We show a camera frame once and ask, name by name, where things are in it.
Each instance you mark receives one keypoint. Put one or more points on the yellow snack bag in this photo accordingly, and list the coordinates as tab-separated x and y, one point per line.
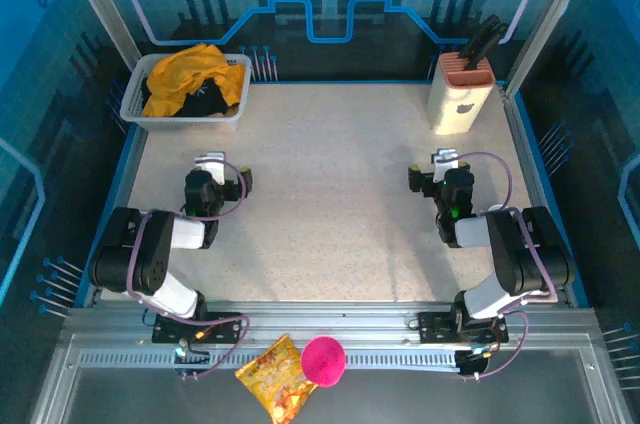
277	379

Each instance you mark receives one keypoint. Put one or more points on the white plastic mesh basket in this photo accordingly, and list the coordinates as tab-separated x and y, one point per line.
131	104

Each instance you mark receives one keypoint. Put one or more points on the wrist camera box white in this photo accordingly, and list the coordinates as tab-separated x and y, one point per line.
211	164
444	160

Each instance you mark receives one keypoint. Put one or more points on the aluminium side rail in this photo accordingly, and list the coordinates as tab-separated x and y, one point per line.
112	224
530	154

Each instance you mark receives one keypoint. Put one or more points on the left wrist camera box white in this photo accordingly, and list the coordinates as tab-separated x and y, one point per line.
211	164

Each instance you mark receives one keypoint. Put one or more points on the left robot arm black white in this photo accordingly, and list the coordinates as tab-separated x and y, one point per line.
155	249

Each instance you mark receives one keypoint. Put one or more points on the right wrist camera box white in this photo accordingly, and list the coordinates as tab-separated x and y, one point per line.
444	160

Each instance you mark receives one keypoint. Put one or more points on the yellow t-shirt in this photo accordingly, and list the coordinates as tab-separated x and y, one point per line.
175	71

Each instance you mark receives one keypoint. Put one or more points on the black t-shirt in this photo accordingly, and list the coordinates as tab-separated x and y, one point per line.
205	99

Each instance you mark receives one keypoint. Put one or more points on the cream knife block pink rim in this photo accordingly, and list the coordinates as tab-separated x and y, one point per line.
455	104

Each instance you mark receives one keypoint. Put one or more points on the aluminium table edge rail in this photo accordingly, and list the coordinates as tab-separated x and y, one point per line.
325	316

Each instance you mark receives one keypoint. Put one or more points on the pink round ball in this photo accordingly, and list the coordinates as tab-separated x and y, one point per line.
324	361

